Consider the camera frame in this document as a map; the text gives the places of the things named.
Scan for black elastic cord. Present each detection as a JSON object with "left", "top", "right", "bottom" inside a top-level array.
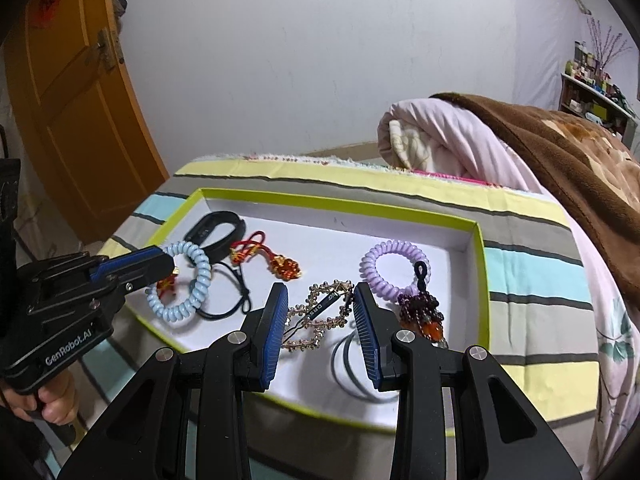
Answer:
[{"left": 197, "top": 260, "right": 253, "bottom": 320}]

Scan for green-rimmed white box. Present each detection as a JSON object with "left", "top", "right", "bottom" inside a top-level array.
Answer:
[{"left": 97, "top": 187, "right": 493, "bottom": 433}]

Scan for black wristband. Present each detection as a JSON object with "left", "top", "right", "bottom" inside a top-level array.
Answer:
[{"left": 182, "top": 211, "right": 247, "bottom": 263}]

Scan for orange wooden door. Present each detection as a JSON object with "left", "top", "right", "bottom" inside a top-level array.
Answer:
[{"left": 2, "top": 0, "right": 168, "bottom": 246}]

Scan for pink quilt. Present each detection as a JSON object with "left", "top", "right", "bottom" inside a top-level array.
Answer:
[{"left": 377, "top": 97, "right": 640, "bottom": 476}]

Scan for small red charm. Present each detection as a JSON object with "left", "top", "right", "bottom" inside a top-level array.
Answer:
[{"left": 156, "top": 269, "right": 182, "bottom": 296}]

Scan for brown blanket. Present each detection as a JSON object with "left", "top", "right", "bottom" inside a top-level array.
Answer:
[{"left": 429, "top": 91, "right": 640, "bottom": 291}]

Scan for gold beaded hair clip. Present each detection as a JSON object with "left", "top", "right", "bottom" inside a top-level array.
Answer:
[{"left": 280, "top": 279, "right": 356, "bottom": 353}]

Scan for person's left hand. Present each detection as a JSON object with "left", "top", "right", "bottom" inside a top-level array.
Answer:
[{"left": 10, "top": 370, "right": 78, "bottom": 426}]

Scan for cluttered wooden shelf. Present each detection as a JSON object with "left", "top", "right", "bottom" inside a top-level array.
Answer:
[{"left": 557, "top": 40, "right": 640, "bottom": 141}]

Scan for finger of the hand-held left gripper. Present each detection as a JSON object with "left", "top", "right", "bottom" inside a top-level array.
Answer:
[
  {"left": 117, "top": 256, "right": 177, "bottom": 295},
  {"left": 90, "top": 245, "right": 168, "bottom": 281}
]

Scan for red knot charm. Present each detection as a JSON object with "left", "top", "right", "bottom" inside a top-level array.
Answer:
[{"left": 230, "top": 230, "right": 304, "bottom": 281}]

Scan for blue coil hair tie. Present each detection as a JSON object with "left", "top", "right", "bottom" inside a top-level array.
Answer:
[{"left": 146, "top": 241, "right": 213, "bottom": 326}]

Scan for purple coil hair tie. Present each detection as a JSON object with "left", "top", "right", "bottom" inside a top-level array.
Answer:
[{"left": 361, "top": 241, "right": 431, "bottom": 297}]

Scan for striped bedsheet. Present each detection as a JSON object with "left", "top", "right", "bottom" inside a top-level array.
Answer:
[{"left": 75, "top": 157, "right": 608, "bottom": 480}]

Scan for purple flower branches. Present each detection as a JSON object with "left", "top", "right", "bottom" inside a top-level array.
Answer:
[{"left": 587, "top": 16, "right": 633, "bottom": 73}]

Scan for purple beaded pendant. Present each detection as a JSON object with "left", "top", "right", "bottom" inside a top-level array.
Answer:
[{"left": 398, "top": 260, "right": 449, "bottom": 348}]

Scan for grey hoop rings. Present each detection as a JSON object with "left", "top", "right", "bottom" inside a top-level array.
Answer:
[{"left": 331, "top": 330, "right": 401, "bottom": 402}]

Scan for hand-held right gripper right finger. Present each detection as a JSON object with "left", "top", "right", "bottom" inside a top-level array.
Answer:
[{"left": 352, "top": 282, "right": 583, "bottom": 480}]

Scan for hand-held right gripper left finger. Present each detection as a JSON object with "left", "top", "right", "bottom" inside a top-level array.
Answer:
[{"left": 57, "top": 282, "right": 291, "bottom": 480}]

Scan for metal door latch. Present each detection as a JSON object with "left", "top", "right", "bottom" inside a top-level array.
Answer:
[{"left": 85, "top": 30, "right": 126, "bottom": 72}]

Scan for white fringed towel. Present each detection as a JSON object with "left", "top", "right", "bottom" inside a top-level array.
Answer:
[{"left": 192, "top": 152, "right": 501, "bottom": 188}]

